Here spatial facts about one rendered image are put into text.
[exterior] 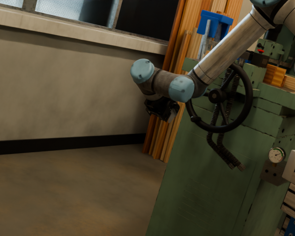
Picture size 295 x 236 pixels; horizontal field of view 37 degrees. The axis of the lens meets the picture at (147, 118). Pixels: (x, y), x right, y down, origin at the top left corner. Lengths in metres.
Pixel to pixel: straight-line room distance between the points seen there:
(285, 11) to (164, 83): 0.39
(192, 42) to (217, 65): 1.92
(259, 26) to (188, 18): 2.08
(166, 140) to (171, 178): 1.35
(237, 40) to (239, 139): 0.63
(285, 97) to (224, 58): 0.51
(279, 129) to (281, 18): 0.72
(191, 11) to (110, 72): 0.79
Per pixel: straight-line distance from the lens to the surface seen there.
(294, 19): 1.17
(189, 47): 3.29
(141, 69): 1.32
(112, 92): 3.21
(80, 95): 3.00
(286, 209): 1.38
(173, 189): 2.05
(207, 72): 1.38
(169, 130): 3.36
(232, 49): 1.35
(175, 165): 2.03
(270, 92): 1.82
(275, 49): 2.00
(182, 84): 1.27
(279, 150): 1.75
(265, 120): 1.83
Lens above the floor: 1.03
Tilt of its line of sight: 13 degrees down
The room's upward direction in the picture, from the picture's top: 16 degrees clockwise
